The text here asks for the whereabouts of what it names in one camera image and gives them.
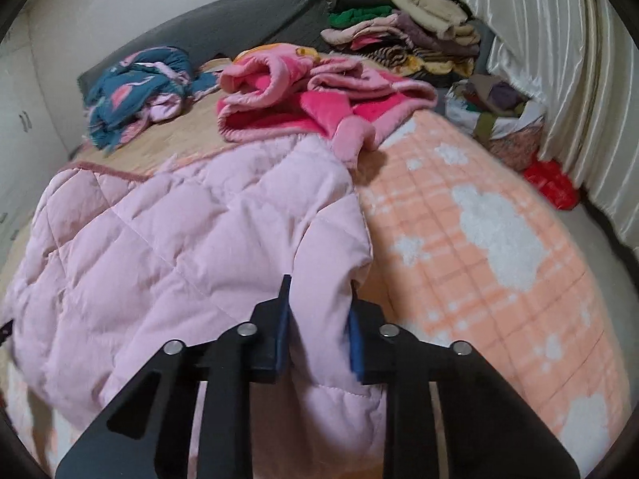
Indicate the blue flamingo print garment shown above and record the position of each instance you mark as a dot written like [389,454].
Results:
[125,95]

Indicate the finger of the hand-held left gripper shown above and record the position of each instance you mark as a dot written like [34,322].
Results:
[4,333]

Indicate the bag of mixed clothes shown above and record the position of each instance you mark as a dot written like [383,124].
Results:
[494,105]

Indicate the hot pink fleece garment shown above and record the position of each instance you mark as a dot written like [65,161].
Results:
[279,105]

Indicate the white wardrobe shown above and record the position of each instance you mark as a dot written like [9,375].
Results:
[25,124]

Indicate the white satin curtain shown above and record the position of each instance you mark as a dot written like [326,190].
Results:
[559,60]

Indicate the pink quilted jacket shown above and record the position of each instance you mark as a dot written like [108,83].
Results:
[174,239]

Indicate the orange and white plaid blanket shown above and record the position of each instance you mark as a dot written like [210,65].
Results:
[474,269]

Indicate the red cloth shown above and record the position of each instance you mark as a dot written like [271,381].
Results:
[551,184]

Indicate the pile of folded clothes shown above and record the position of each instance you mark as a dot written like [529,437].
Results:
[409,35]

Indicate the grey headboard cushion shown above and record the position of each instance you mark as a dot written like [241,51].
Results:
[224,25]

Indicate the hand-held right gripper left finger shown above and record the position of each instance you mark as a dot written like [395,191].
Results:
[280,339]

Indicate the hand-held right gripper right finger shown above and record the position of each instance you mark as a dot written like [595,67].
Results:
[355,344]

